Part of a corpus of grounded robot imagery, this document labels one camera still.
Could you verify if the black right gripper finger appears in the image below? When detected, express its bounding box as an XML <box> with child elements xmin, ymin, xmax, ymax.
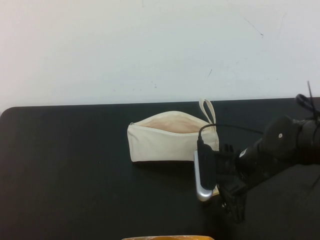
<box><xmin>217</xmin><ymin>186</ymin><xmax>232</xmax><ymax>214</ymax></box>
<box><xmin>228</xmin><ymin>191</ymin><xmax>248</xmax><ymax>222</ymax></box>

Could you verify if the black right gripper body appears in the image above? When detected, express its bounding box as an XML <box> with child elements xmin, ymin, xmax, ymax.
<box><xmin>214</xmin><ymin>143</ymin><xmax>251</xmax><ymax>195</ymax></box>

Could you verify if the cream canvas pencil case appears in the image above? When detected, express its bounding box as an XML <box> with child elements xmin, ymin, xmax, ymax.
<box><xmin>126</xmin><ymin>98</ymin><xmax>221</xmax><ymax>164</ymax></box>

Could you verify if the yellow cardboard box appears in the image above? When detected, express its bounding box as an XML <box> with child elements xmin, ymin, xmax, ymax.
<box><xmin>121</xmin><ymin>234</ymin><xmax>214</xmax><ymax>240</ymax></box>

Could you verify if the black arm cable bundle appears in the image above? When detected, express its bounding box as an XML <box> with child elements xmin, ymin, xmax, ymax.
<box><xmin>294</xmin><ymin>80</ymin><xmax>320</xmax><ymax>121</ymax></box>

